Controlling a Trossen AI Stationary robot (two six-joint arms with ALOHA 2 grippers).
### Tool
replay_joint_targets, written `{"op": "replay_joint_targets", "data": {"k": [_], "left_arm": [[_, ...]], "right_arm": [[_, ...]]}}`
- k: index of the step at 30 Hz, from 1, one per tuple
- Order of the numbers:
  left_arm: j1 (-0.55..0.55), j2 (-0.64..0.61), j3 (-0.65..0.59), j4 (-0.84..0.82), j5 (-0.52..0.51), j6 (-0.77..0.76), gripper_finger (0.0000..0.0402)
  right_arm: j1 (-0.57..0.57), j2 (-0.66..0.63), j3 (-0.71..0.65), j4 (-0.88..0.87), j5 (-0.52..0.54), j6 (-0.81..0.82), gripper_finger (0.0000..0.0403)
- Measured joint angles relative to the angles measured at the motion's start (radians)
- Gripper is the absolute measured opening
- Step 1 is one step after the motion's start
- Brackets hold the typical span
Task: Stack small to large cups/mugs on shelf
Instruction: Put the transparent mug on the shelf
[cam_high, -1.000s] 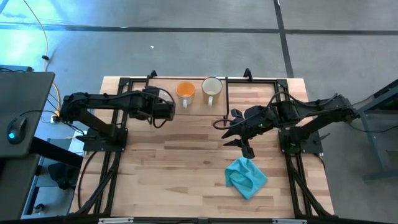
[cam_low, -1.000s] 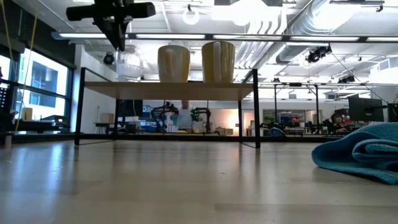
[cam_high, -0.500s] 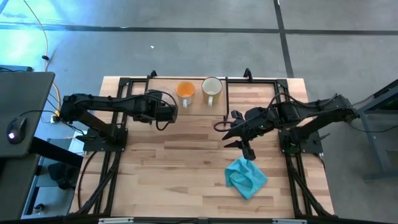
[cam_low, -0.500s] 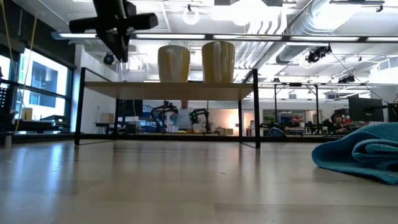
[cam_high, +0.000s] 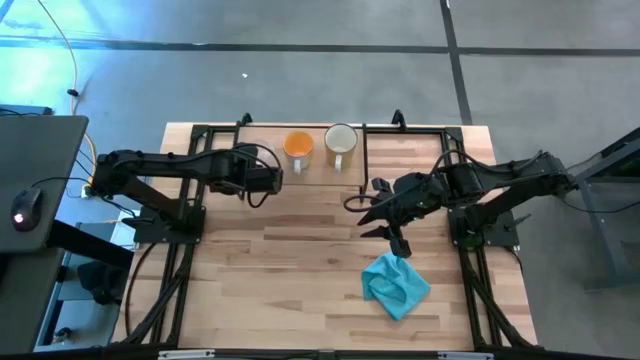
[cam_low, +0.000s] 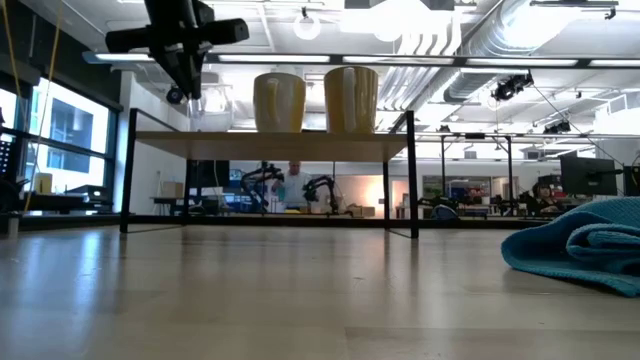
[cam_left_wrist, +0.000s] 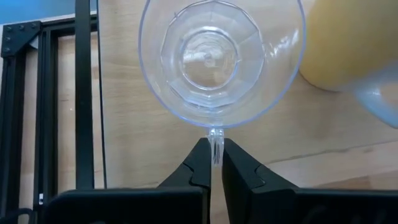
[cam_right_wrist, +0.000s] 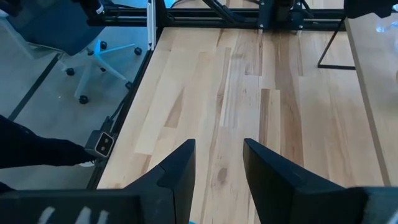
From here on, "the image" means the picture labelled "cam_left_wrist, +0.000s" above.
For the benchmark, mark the tall yellow ceramic mug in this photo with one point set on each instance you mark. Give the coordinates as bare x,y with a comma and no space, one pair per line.
342,40

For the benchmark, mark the black aluminium table frame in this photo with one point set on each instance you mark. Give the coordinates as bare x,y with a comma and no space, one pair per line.
12,124

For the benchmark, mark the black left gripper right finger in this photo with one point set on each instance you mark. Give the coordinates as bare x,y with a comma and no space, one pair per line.
248,186

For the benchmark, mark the black metal shelf leg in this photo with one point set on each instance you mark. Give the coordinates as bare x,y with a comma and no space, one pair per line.
84,93

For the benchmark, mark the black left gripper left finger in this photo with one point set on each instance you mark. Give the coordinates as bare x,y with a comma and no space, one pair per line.
196,171

